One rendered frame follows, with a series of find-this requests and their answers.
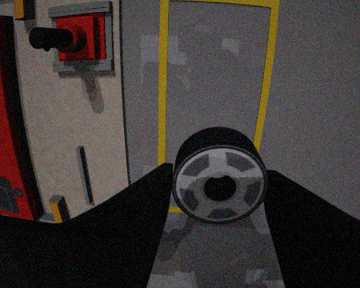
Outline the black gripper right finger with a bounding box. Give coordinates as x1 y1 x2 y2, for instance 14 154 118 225
263 170 360 288

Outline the yellow rectangular outline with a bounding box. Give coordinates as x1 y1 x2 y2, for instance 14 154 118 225
158 0 279 166

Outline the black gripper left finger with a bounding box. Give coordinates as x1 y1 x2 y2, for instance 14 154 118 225
0 163 173 288

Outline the black wheel with grey rim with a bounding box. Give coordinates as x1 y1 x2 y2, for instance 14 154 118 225
171 127 269 224

